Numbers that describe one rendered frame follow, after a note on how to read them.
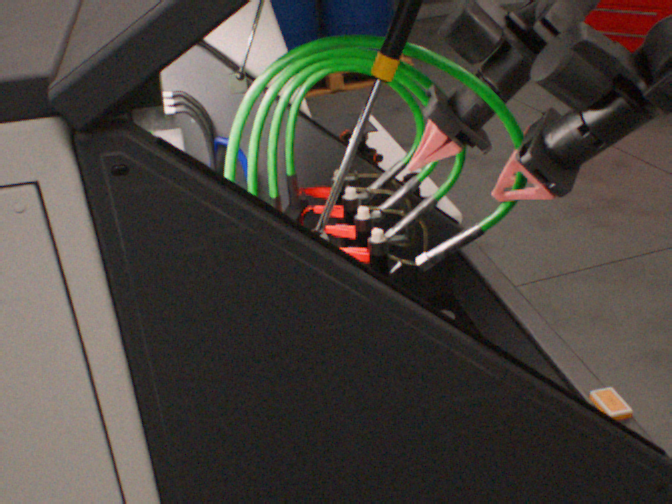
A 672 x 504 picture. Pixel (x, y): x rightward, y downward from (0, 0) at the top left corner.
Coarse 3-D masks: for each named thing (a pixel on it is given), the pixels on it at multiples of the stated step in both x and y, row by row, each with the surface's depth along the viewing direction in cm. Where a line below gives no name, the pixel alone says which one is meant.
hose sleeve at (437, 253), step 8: (472, 224) 98; (464, 232) 98; (472, 232) 97; (480, 232) 97; (448, 240) 99; (456, 240) 98; (464, 240) 98; (472, 240) 98; (440, 248) 99; (448, 248) 99; (456, 248) 99; (432, 256) 100; (440, 256) 100
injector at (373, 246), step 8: (368, 240) 110; (384, 240) 109; (376, 248) 109; (384, 248) 109; (376, 256) 110; (384, 256) 110; (376, 264) 110; (384, 264) 110; (400, 264) 112; (384, 272) 111; (392, 272) 112
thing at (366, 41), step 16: (304, 48) 90; (320, 48) 90; (416, 48) 88; (272, 64) 92; (288, 64) 92; (432, 64) 89; (448, 64) 88; (256, 80) 93; (464, 80) 89; (480, 80) 89; (256, 96) 94; (480, 96) 90; (496, 96) 90; (240, 112) 95; (496, 112) 90; (240, 128) 97; (512, 128) 91; (224, 176) 100; (512, 208) 96; (480, 224) 97
